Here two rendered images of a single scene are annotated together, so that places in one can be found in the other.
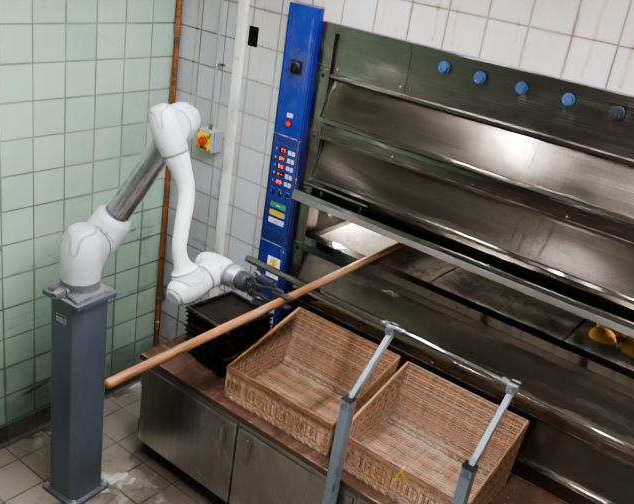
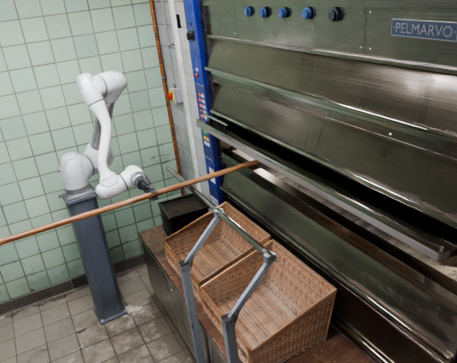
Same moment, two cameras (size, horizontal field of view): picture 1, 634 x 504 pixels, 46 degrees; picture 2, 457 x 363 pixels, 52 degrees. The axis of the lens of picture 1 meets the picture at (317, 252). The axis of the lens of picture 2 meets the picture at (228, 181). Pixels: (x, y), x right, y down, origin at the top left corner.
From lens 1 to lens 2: 1.64 m
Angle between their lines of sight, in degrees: 29
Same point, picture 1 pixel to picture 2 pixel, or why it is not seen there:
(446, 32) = not seen: outside the picture
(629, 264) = (369, 150)
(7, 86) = (42, 78)
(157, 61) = (145, 50)
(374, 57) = (221, 16)
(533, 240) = (313, 137)
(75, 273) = (66, 182)
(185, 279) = (103, 182)
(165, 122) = (81, 84)
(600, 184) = (337, 81)
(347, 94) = (218, 47)
